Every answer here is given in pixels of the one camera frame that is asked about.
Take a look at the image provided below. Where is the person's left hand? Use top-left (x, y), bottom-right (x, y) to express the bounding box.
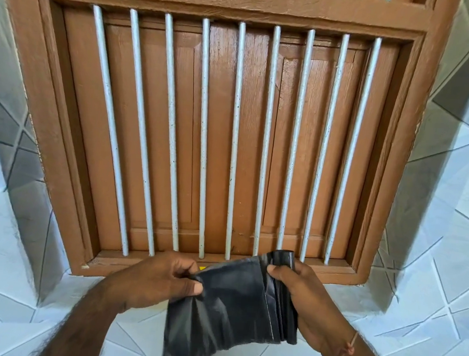
top-left (102, 245), bottom-right (207, 319)

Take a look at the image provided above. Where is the person's left forearm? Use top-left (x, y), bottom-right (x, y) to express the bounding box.
top-left (34, 272), bottom-right (129, 356)

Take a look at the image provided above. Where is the row of white metal bars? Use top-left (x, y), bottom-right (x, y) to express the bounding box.
top-left (71, 4), bottom-right (384, 277)

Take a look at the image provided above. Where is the brown wooden window shutter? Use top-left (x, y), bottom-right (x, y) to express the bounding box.
top-left (234, 27), bottom-right (401, 266)
top-left (44, 7), bottom-right (257, 263)

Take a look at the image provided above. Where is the person's right hand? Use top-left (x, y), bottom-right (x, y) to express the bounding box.
top-left (259, 257), bottom-right (363, 356)

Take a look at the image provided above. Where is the red thread wrist bracelet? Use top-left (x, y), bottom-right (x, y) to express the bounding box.
top-left (327, 329), bottom-right (359, 356)

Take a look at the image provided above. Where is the black plastic bag roll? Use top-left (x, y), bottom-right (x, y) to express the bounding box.
top-left (161, 240), bottom-right (306, 356)

